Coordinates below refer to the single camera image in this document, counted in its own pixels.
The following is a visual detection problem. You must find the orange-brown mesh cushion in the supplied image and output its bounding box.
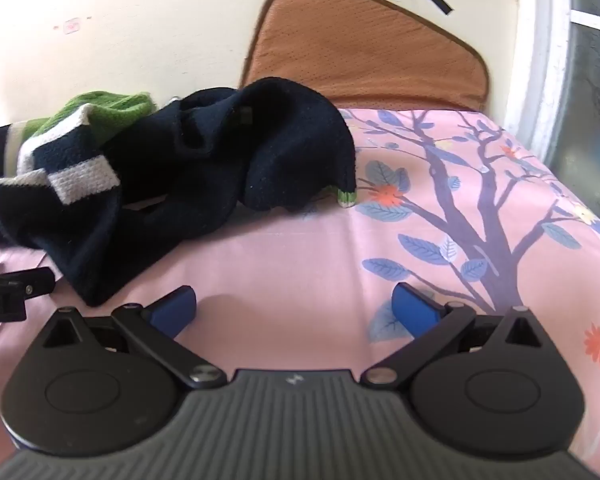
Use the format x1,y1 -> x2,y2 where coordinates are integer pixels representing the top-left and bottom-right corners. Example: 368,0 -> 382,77
237,0 -> 491,112

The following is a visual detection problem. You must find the white window frame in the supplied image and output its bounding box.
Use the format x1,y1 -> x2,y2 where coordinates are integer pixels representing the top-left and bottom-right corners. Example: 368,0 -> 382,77
500,0 -> 600,221

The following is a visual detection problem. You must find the navy green white striped sweater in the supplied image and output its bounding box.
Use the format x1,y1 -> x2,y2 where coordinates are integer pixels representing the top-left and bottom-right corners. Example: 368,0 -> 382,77
0,76 -> 358,308

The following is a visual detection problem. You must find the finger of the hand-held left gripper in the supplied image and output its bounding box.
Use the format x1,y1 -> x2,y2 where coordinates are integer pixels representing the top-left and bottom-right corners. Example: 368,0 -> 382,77
0,266 -> 56,297

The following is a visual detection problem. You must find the pink floral bed sheet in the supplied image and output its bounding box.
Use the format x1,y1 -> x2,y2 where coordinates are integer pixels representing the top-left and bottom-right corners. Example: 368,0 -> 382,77
0,106 -> 600,463

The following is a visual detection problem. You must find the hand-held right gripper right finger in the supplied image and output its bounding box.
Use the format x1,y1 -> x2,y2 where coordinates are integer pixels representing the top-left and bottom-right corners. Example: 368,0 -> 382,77
362,282 -> 548,391

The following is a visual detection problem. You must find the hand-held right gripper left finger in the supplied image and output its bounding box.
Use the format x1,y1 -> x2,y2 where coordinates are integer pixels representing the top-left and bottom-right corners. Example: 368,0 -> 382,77
42,285 -> 227,389

